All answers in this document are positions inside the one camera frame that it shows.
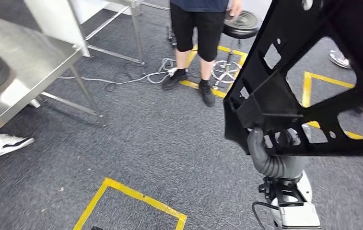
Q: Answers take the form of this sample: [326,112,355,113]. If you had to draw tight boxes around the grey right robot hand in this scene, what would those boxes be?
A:
[247,127,310,179]

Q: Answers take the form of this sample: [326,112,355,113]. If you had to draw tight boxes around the black plastic panel part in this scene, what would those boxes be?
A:
[223,0,363,157]

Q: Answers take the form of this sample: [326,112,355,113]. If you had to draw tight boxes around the stainless steel workbench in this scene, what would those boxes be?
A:
[0,14,105,147]

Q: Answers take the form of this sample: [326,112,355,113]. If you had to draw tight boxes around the person's foot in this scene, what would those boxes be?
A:
[328,49,352,70]
[0,133,35,160]

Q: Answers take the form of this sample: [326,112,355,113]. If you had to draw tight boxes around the yellow floor tape square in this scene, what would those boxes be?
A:
[179,44,248,99]
[72,177,188,230]

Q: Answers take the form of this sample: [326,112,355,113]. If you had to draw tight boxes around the black round stool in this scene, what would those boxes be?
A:
[211,10,262,86]

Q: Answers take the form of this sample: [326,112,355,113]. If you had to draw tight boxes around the person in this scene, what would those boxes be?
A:
[161,0,244,108]

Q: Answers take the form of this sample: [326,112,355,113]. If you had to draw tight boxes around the white table steel legs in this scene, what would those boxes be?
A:
[23,0,146,66]

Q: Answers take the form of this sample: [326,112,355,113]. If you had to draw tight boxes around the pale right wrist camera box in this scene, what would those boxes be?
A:
[276,201,322,230]

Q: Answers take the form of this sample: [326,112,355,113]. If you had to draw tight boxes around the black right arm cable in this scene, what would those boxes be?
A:
[251,201,279,230]

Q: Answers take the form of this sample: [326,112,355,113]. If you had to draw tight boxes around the white power cable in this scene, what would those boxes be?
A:
[57,58,178,86]

